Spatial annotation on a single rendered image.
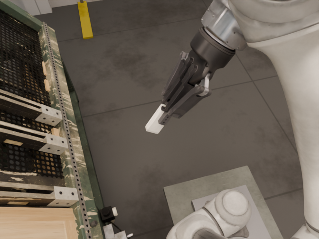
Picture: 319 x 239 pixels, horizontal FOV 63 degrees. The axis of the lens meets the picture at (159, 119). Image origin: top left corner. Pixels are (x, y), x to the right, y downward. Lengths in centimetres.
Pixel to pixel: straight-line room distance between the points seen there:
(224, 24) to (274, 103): 252
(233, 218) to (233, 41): 83
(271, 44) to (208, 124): 231
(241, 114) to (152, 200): 122
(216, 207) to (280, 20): 98
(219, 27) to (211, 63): 6
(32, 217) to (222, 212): 75
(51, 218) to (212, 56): 101
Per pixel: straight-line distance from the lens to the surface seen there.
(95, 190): 212
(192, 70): 47
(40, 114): 150
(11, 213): 118
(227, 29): 43
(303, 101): 34
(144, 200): 223
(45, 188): 123
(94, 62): 316
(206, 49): 45
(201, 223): 109
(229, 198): 114
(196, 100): 47
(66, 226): 129
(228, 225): 117
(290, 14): 25
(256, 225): 143
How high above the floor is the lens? 214
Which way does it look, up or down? 56 degrees down
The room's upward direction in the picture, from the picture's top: straight up
